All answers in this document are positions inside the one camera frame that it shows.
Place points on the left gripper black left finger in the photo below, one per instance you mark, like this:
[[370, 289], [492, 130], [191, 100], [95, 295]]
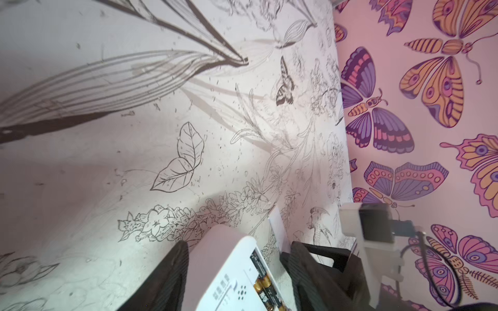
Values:
[[164, 289]]

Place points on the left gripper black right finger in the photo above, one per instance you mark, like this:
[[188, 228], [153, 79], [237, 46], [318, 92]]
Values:
[[314, 288]]

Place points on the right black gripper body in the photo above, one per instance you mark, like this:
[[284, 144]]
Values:
[[345, 275]]

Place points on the black gold AAA battery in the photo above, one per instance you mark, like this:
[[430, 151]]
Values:
[[263, 296], [263, 271], [272, 293]]

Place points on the white digital alarm clock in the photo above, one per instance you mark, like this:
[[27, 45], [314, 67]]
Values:
[[221, 275]]

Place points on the white battery cover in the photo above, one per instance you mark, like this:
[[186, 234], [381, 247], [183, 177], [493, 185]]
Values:
[[279, 230]]

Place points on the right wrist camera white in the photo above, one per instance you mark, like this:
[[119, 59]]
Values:
[[375, 231]]

